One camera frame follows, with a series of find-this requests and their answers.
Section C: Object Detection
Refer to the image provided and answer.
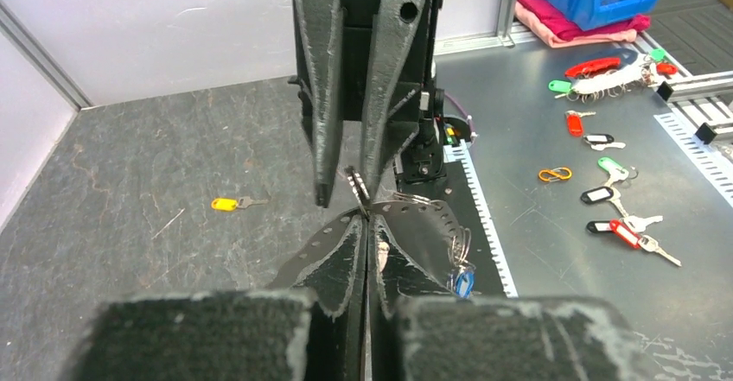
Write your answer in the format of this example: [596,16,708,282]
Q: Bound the key bunch with tags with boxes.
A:
[547,48,678,103]

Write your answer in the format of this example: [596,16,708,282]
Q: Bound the pink folded cloth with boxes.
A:
[514,0,651,48]

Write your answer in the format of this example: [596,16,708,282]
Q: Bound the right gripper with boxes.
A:
[293,0,443,208]

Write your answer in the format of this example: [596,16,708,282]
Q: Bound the red black tagged keys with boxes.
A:
[585,215,682,267]

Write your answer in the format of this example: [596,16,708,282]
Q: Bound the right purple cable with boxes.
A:
[443,92,479,139]

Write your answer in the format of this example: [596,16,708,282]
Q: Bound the black white tagged key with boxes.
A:
[583,134,627,151]

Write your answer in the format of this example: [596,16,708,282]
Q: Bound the orange carabiner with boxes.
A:
[538,167,573,182]

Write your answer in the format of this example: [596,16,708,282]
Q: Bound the yellow tagged key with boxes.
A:
[211,196,269,212]

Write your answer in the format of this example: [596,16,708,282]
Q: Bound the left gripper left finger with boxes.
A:
[62,210,365,380]

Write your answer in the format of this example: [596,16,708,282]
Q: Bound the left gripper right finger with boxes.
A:
[368,215,656,380]

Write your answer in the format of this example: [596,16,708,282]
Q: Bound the green tagged key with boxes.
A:
[597,156,639,187]

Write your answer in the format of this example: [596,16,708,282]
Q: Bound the red tagged key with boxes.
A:
[564,110,596,137]

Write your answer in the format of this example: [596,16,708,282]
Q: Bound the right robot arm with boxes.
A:
[292,0,444,207]

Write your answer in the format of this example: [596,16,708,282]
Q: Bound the white slotted cable duct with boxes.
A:
[443,141,519,298]

